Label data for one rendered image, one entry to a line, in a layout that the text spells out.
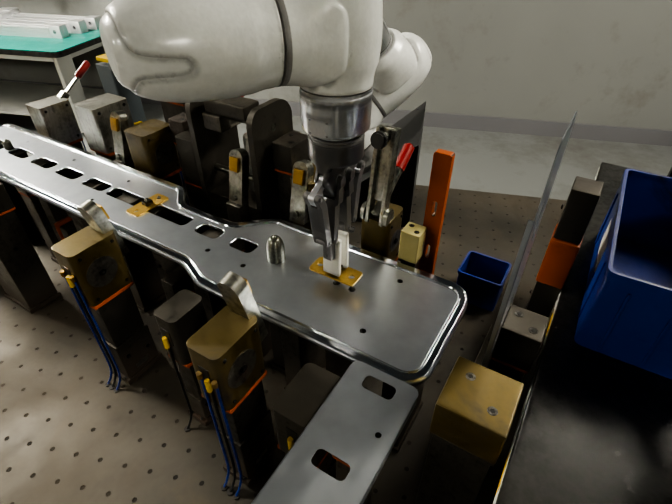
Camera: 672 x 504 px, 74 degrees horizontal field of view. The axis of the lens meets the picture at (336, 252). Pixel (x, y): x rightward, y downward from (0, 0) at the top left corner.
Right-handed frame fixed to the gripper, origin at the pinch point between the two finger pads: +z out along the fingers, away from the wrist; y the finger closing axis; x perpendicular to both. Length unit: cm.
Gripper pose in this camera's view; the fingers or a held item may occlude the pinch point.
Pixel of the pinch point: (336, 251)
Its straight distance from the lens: 70.5
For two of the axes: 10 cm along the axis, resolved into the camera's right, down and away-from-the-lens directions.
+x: 8.5, 3.3, -4.1
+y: -5.2, 5.3, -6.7
